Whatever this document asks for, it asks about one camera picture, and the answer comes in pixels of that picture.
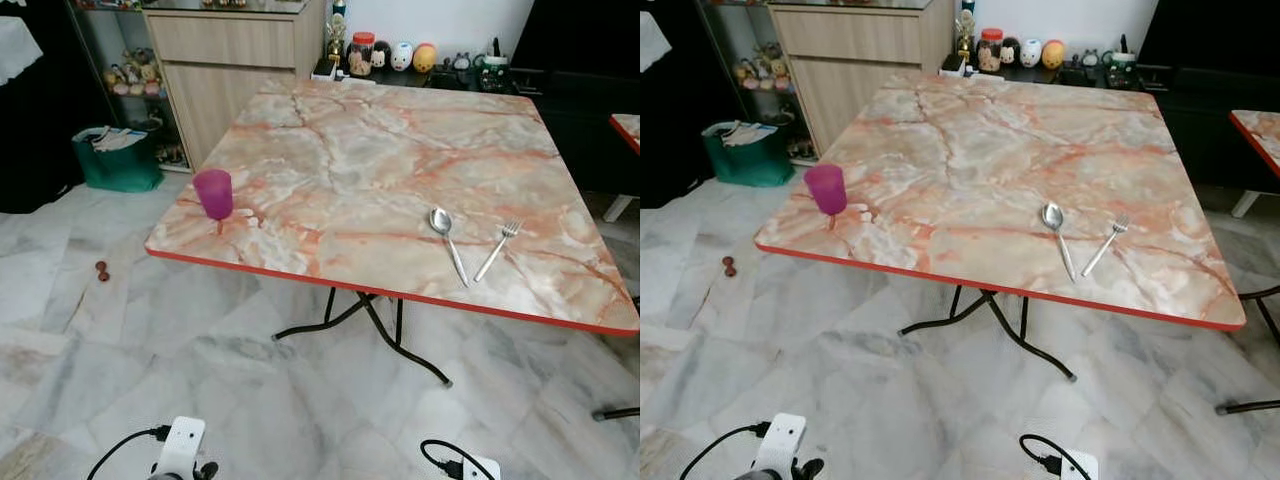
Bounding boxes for purple plastic cup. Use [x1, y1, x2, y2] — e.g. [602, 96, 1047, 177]
[804, 163, 849, 218]
[192, 168, 235, 223]

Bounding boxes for green bag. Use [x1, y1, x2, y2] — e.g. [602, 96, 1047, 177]
[701, 119, 797, 189]
[71, 124, 165, 194]

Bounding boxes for folded white papers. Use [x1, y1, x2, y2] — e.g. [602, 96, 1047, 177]
[89, 126, 150, 154]
[719, 121, 780, 149]

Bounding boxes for steel spoon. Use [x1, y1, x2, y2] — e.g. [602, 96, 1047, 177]
[1040, 201, 1079, 284]
[428, 206, 470, 289]

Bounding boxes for glass display shelf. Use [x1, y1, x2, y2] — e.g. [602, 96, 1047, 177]
[694, 0, 823, 167]
[64, 0, 193, 173]

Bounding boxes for steel fork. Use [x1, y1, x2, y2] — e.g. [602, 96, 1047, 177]
[472, 218, 525, 285]
[1081, 213, 1132, 279]

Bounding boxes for small plush toys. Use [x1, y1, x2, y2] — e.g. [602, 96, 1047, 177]
[102, 47, 167, 99]
[732, 44, 797, 94]

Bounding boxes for light wooden cabinet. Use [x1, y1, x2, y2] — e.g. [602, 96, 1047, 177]
[142, 0, 330, 170]
[767, 0, 957, 158]

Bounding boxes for red lid jar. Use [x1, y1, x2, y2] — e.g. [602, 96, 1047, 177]
[347, 31, 377, 79]
[976, 27, 1005, 74]

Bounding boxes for gold trophy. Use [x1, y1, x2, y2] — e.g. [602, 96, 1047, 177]
[954, 8, 980, 70]
[324, 8, 352, 73]

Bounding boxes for white cloth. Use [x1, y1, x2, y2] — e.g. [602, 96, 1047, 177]
[640, 9, 674, 74]
[0, 14, 44, 87]

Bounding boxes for black television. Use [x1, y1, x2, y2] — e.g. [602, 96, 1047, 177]
[509, 0, 641, 78]
[1136, 0, 1280, 73]

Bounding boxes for green mug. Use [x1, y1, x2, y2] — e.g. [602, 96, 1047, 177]
[1104, 34, 1139, 90]
[477, 37, 510, 94]

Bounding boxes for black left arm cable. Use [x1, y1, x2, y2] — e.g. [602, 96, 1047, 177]
[84, 424, 172, 480]
[679, 421, 772, 480]

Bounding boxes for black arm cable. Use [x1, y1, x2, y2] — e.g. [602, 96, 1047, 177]
[419, 439, 467, 480]
[84, 424, 172, 480]
[679, 421, 772, 480]
[1017, 433, 1064, 477]

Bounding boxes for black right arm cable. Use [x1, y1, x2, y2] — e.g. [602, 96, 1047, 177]
[419, 439, 467, 480]
[1017, 433, 1064, 477]

